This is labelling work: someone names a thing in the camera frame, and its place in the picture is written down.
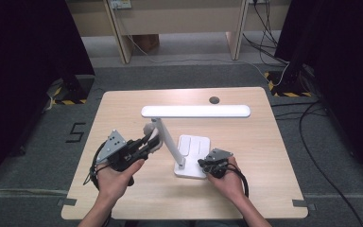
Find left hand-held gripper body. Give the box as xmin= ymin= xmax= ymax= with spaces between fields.
xmin=95 ymin=129 xmax=150 ymax=173

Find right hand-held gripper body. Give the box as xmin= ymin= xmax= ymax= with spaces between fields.
xmin=201 ymin=148 xmax=234 ymax=180

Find white desk lamp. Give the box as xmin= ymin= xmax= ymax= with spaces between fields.
xmin=140 ymin=104 xmax=252 ymax=181

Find person's right hand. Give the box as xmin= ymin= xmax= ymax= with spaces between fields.
xmin=205 ymin=156 xmax=248 ymax=205

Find person's left hand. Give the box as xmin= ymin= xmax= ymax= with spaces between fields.
xmin=95 ymin=157 xmax=147 ymax=203

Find grey tape piece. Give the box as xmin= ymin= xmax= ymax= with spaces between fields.
xmin=57 ymin=198 xmax=78 ymax=208
xmin=291 ymin=199 xmax=317 ymax=212

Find black stand with striped base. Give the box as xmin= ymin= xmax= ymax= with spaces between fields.
xmin=264 ymin=60 xmax=314 ymax=98
xmin=45 ymin=73 xmax=96 ymax=107

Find brown cardboard box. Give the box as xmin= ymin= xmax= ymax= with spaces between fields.
xmin=131 ymin=33 xmax=161 ymax=53

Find black curtain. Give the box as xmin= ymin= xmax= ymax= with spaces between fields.
xmin=274 ymin=0 xmax=363 ymax=193
xmin=0 ymin=0 xmax=96 ymax=192

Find beige wooden desk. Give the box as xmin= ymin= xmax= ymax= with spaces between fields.
xmin=65 ymin=0 xmax=293 ymax=65

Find white power socket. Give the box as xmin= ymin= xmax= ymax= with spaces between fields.
xmin=109 ymin=0 xmax=133 ymax=10

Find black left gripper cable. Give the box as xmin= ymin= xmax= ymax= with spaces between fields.
xmin=81 ymin=141 xmax=112 ymax=227

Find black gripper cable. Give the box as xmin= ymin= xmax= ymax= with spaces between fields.
xmin=81 ymin=141 xmax=112 ymax=227
xmin=226 ymin=162 xmax=251 ymax=200

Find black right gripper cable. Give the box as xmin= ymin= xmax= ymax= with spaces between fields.
xmin=226 ymin=162 xmax=251 ymax=200

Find thin black floor cables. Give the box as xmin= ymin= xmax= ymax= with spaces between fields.
xmin=269 ymin=100 xmax=327 ymax=121

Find white floor cable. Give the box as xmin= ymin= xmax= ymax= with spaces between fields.
xmin=112 ymin=8 xmax=290 ymax=86

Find long black floor cable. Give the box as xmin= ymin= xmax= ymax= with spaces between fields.
xmin=298 ymin=99 xmax=363 ymax=227

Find bundle of black hanging cables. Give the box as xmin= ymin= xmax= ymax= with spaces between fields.
xmin=241 ymin=0 xmax=290 ymax=65

